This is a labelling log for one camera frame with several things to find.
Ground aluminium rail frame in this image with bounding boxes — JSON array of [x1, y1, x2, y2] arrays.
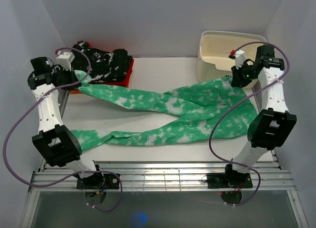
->
[[21, 86, 309, 228]]

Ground green tie-dye trousers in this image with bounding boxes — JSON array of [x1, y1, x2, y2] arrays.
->
[[73, 70, 257, 151]]

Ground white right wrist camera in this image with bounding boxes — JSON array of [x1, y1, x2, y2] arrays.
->
[[229, 49, 246, 69]]

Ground red folded trousers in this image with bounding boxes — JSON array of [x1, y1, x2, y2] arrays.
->
[[74, 41, 135, 89]]

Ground cream perforated plastic basket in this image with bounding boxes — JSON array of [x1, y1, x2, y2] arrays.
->
[[197, 31, 267, 82]]

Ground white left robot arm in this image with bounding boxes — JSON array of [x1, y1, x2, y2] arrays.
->
[[28, 52, 105, 189]]

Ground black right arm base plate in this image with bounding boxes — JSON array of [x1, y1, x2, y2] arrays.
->
[[206, 173, 253, 189]]

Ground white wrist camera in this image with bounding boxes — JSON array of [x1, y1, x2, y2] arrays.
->
[[229, 49, 246, 69], [56, 50, 75, 71]]

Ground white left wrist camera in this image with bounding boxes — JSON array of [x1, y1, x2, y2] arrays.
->
[[56, 50, 75, 71]]

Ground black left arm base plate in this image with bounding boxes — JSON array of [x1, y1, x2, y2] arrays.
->
[[76, 173, 120, 190]]

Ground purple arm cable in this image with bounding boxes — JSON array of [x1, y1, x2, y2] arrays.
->
[[202, 41, 290, 207], [2, 47, 123, 213]]

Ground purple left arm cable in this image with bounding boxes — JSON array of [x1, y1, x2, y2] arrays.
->
[[2, 47, 123, 213]]

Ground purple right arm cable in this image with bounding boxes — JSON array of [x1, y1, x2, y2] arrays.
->
[[202, 41, 290, 207]]

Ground orange folded trousers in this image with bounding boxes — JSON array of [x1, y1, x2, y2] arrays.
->
[[70, 90, 81, 94]]

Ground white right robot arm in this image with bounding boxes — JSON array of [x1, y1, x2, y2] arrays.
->
[[223, 44, 297, 187]]

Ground black white patterned folded trousers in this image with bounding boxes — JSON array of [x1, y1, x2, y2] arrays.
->
[[71, 40, 133, 83]]

